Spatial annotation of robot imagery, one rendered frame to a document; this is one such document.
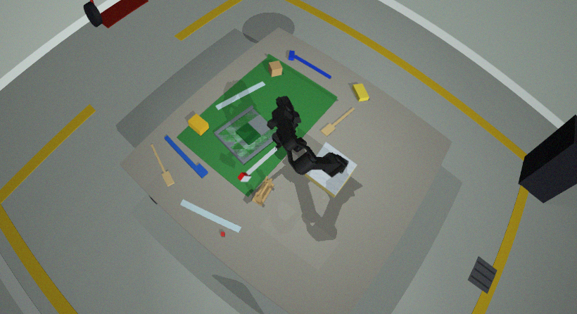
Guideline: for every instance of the green mat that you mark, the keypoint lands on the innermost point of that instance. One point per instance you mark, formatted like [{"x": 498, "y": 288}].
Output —
[{"x": 306, "y": 99}]

